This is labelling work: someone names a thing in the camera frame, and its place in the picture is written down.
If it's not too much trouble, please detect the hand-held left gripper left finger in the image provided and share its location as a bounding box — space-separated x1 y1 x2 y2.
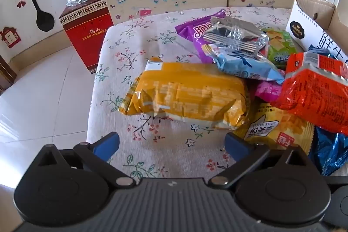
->
35 132 135 190

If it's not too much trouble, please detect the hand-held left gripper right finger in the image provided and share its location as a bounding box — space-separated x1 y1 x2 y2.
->
208 132 312 190

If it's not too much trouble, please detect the yellow waffle snack packet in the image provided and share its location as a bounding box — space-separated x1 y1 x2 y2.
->
234 103 316 155

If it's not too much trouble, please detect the pink snack packet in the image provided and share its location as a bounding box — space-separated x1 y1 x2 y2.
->
254 80 283 102

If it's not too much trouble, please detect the large yellow snack packet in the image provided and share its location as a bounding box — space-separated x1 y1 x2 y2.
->
119 57 252 131

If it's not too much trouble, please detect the light blue snack packet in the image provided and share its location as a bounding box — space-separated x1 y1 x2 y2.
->
204 43 285 85

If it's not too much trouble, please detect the orange-red snack packet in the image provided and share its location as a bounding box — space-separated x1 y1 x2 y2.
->
270 52 348 136

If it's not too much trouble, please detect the green cracker packet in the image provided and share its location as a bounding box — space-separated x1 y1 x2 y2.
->
262 29 298 71

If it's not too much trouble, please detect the silver wafer packet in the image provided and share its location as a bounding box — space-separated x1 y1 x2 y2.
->
202 16 269 54

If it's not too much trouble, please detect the purple noodle snack packet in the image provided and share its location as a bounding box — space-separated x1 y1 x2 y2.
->
175 10 227 64

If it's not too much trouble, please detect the white printed cardboard box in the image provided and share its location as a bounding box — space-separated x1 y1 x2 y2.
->
285 0 348 64

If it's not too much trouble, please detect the red gift box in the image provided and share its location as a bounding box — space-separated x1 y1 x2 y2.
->
59 0 115 75

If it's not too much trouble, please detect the floral tablecloth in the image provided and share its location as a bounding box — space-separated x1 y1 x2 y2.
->
86 6 327 186

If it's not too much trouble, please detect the brown wooden door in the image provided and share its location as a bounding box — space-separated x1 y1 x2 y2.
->
0 55 18 95

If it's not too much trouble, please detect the red house socket sticker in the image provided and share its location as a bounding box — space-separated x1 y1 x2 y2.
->
0 27 21 49

